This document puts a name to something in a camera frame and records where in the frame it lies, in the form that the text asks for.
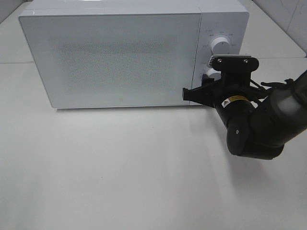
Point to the white timer knob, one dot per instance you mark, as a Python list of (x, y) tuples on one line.
[(211, 73)]

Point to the upper white power knob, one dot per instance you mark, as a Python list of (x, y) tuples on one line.
[(220, 46)]

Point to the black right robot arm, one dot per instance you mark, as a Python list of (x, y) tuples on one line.
[(259, 119)]

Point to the white microwave oven body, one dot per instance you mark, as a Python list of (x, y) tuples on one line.
[(227, 18)]

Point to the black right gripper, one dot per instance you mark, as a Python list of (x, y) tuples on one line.
[(229, 96)]

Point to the white microwave door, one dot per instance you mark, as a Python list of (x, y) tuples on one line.
[(114, 60)]

